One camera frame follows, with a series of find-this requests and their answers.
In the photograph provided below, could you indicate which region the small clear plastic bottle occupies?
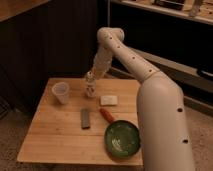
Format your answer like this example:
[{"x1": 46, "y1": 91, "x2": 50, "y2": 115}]
[{"x1": 85, "y1": 71, "x2": 96, "y2": 98}]

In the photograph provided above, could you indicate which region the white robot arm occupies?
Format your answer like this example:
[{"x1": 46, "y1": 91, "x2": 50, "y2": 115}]
[{"x1": 91, "y1": 27, "x2": 196, "y2": 171}]

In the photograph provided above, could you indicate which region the white sponge block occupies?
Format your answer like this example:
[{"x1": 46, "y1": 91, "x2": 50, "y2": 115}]
[{"x1": 100, "y1": 95, "x2": 118, "y2": 106}]

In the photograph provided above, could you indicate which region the clear plastic cup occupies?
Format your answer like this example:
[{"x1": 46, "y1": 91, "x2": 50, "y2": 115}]
[{"x1": 52, "y1": 82, "x2": 70, "y2": 104}]

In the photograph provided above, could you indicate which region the grey rectangular bar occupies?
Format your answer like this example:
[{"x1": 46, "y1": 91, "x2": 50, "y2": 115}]
[{"x1": 81, "y1": 108, "x2": 90, "y2": 129}]

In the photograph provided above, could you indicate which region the wooden folding table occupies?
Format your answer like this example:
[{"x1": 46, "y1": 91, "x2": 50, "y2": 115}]
[{"x1": 17, "y1": 78, "x2": 142, "y2": 166}]

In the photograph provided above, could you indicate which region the wooden shelf with items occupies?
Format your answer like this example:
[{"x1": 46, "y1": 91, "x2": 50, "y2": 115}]
[{"x1": 111, "y1": 0, "x2": 213, "y2": 26}]

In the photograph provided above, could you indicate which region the green pan with orange handle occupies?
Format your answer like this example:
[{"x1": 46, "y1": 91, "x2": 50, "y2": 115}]
[{"x1": 99, "y1": 108, "x2": 141, "y2": 159}]

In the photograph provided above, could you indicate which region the metal rail frame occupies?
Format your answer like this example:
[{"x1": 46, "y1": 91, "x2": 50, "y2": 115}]
[{"x1": 97, "y1": 0, "x2": 213, "y2": 118}]

